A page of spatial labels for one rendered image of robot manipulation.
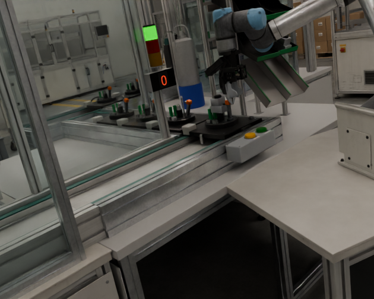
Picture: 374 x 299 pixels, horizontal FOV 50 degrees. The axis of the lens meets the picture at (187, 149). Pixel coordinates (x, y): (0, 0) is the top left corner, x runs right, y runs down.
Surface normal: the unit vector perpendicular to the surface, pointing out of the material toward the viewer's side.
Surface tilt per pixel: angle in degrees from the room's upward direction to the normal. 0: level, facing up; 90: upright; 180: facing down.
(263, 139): 90
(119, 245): 0
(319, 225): 0
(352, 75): 90
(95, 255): 0
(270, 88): 45
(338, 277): 90
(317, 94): 90
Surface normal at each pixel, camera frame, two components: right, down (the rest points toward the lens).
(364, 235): -0.18, -0.94
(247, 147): 0.68, 0.11
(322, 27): -0.74, 0.33
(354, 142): -0.94, 0.25
